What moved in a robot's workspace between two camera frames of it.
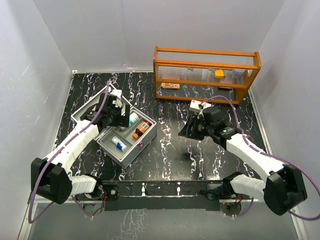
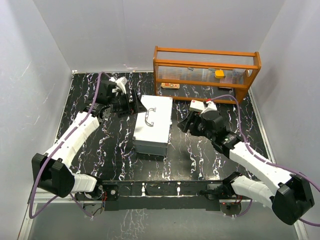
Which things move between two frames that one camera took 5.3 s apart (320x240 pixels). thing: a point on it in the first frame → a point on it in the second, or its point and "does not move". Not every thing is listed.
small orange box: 170,85 does not move
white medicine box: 195,103 does not move
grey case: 122,144 → 152,133
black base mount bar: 201,195 does not move
